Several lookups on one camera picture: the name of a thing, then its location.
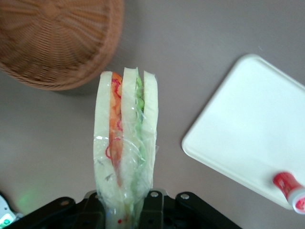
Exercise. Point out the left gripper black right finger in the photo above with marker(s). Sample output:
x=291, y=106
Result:
x=186, y=212

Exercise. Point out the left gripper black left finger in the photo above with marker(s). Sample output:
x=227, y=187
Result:
x=59, y=212

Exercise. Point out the triangle sandwich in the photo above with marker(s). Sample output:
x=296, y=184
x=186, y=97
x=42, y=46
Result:
x=128, y=119

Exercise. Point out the beige plastic tray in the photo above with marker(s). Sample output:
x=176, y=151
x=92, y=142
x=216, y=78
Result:
x=245, y=124

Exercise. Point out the round brown wicker basket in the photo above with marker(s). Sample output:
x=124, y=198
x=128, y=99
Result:
x=59, y=43

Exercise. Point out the red white yogurt cup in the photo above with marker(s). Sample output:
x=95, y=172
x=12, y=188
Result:
x=288, y=188

